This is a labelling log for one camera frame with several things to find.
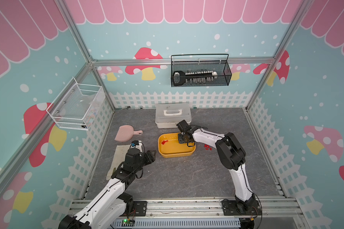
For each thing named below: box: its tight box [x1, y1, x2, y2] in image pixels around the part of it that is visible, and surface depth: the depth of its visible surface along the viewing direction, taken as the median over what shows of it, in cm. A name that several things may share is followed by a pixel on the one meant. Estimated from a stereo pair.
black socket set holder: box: [172, 70, 218, 86], surface depth 91 cm
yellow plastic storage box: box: [157, 132, 197, 158], surface depth 99 cm
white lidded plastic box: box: [154, 103, 192, 129], surface depth 104 cm
